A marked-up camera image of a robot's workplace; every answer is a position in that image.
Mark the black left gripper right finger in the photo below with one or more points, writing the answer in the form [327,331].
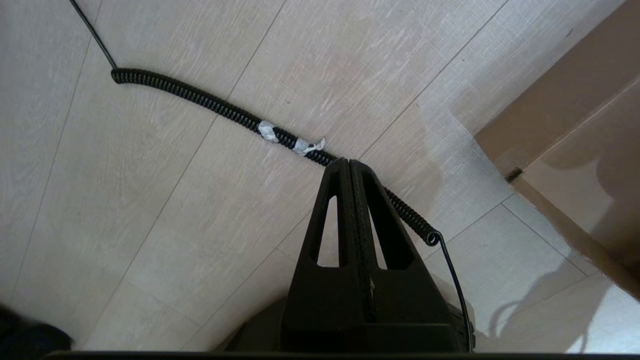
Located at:
[410,300]

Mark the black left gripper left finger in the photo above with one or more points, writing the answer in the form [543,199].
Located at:
[320,300]

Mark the brown cardboard shoe box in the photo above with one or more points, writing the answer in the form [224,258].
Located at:
[575,100]

